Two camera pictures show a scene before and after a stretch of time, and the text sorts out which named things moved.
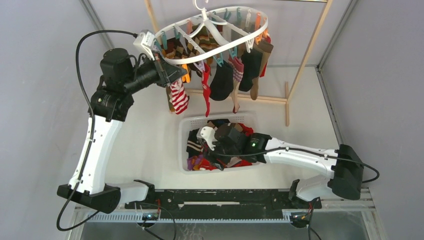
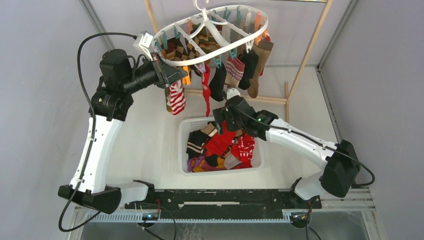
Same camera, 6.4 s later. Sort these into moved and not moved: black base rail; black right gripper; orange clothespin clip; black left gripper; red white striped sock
Moved: black right gripper
Not moved: red white striped sock; black left gripper; orange clothespin clip; black base rail
